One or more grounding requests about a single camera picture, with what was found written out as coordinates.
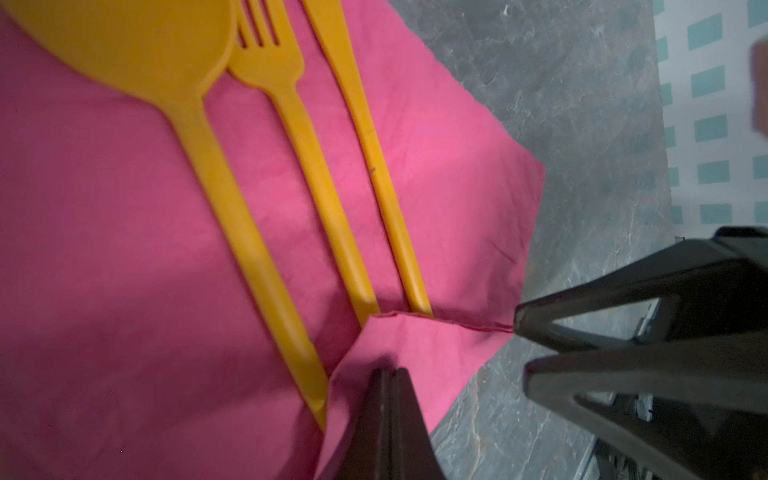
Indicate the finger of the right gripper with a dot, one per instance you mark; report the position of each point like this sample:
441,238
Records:
694,409
705,287

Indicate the yellow plastic fork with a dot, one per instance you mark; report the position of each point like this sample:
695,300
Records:
271,60

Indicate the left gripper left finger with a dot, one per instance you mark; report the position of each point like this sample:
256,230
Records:
369,453

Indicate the yellow plastic spoon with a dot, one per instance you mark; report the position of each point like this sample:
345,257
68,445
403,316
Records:
169,54

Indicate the magenta paper napkin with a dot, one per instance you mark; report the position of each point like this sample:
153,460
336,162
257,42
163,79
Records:
130,344

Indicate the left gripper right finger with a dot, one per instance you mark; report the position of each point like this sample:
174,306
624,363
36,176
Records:
411,453

